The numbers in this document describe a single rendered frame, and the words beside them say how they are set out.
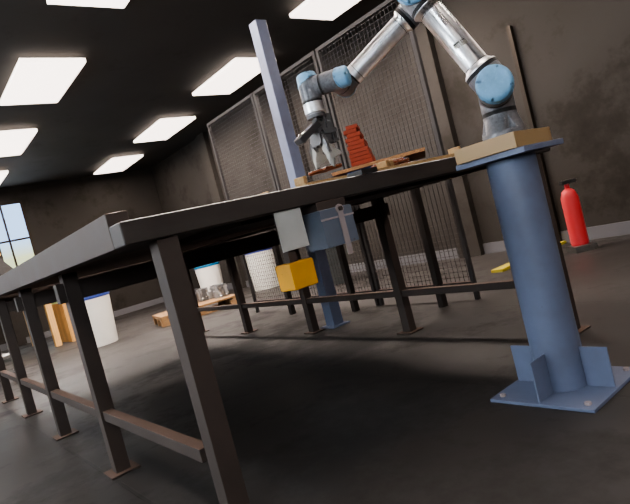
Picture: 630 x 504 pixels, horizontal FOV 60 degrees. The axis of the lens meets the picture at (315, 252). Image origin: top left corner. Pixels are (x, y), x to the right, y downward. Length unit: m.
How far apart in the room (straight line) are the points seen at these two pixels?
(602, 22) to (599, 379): 4.09
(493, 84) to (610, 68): 3.83
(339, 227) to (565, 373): 0.95
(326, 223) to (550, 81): 4.45
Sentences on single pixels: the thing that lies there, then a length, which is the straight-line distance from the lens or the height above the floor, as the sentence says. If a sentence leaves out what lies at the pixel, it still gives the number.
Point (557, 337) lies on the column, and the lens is 2.07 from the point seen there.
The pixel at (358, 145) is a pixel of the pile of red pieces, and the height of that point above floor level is 1.17.
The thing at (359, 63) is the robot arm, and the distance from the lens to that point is 2.14.
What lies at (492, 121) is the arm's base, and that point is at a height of 0.98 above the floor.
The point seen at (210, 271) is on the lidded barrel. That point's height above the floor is 0.48.
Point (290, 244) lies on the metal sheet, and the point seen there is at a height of 0.75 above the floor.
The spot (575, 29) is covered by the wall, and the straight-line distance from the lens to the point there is 5.83.
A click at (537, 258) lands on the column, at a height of 0.49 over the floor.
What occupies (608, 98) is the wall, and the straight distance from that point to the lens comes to 5.68.
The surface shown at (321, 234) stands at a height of 0.76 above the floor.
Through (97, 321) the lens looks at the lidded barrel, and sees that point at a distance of 7.39.
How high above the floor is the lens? 0.79
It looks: 3 degrees down
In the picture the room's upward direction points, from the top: 15 degrees counter-clockwise
